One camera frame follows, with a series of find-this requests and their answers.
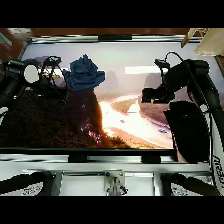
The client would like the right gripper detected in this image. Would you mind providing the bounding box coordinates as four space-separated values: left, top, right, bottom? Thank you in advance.
141 85 176 104

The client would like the black garment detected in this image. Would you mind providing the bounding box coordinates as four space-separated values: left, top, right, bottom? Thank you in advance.
162 100 211 164

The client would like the blue T-shirt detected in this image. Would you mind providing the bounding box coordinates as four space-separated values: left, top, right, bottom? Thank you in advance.
62 53 107 93

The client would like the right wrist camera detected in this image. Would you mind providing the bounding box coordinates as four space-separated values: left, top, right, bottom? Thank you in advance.
153 58 171 80

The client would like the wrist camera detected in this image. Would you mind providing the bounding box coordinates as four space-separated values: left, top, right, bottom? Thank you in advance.
40 55 64 84
153 58 171 80

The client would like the black cable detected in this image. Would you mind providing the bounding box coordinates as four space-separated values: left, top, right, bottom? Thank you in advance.
164 50 186 64

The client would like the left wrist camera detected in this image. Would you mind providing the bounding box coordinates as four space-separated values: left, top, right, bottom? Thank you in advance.
40 55 64 84

